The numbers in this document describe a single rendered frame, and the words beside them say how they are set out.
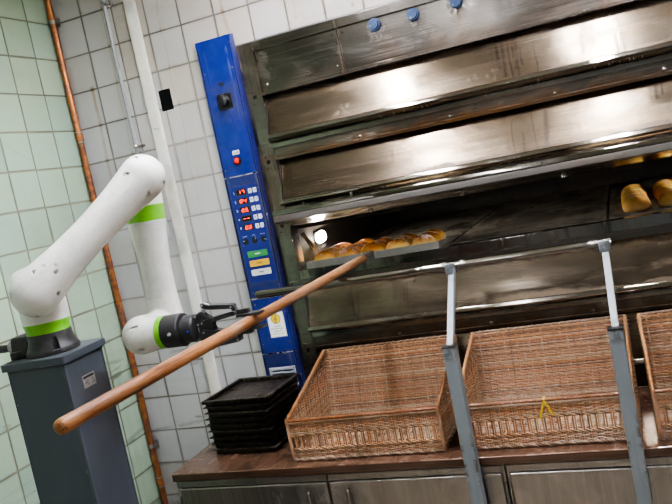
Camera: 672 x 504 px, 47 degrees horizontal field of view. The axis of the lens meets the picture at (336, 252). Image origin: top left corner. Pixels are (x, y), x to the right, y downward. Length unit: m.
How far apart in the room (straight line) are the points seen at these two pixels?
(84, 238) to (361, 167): 1.25
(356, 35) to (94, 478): 1.79
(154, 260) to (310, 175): 0.98
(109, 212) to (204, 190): 1.20
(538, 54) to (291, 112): 0.95
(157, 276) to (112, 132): 1.31
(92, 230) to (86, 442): 0.59
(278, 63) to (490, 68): 0.83
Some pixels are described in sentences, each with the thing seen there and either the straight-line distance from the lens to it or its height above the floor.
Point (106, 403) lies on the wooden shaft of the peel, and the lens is 1.52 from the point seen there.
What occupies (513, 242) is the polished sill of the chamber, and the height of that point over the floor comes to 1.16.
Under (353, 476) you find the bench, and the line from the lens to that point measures 2.67.
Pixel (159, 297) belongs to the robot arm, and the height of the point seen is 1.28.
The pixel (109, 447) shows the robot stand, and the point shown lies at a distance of 2.35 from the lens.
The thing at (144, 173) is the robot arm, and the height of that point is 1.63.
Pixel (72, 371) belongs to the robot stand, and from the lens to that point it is 2.24.
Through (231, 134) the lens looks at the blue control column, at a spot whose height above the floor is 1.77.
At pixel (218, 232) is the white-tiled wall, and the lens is 3.24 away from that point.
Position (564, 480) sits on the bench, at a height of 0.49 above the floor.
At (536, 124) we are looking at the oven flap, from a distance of 2.84.
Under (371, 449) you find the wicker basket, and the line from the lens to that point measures 2.66.
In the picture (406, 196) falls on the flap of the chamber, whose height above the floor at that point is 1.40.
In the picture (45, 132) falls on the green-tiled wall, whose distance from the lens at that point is 3.43.
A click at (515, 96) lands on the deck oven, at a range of 2.84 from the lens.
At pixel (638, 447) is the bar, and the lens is 2.40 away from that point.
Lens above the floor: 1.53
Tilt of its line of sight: 6 degrees down
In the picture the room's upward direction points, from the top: 12 degrees counter-clockwise
